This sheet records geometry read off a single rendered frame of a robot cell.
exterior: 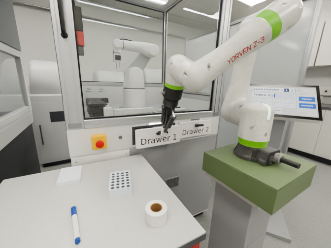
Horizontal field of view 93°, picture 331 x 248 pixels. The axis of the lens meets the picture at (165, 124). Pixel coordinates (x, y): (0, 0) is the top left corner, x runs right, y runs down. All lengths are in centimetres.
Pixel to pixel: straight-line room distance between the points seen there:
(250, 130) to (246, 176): 20
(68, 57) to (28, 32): 335
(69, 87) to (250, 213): 98
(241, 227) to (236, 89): 65
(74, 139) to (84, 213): 39
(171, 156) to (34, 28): 368
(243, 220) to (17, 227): 83
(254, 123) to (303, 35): 163
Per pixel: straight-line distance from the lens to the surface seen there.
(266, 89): 159
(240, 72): 90
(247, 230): 92
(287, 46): 231
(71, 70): 86
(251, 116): 75
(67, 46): 88
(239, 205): 88
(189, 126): 110
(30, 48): 416
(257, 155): 79
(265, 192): 68
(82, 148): 93
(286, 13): 80
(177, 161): 117
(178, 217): 59
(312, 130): 353
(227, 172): 74
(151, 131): 90
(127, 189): 65
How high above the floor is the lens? 118
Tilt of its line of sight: 15 degrees down
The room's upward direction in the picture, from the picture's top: 2 degrees clockwise
